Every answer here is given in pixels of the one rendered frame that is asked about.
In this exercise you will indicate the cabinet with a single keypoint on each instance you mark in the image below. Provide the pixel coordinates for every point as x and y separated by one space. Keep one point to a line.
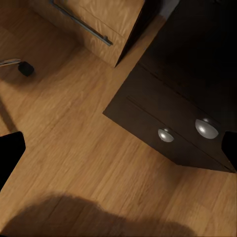
181 96
107 28

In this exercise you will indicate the swivel chair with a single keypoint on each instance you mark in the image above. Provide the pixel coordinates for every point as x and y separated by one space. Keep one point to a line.
24 67

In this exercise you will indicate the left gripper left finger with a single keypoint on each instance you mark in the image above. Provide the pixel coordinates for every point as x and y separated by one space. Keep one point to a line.
12 147

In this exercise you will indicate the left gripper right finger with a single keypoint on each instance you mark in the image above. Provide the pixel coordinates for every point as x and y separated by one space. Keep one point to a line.
229 147

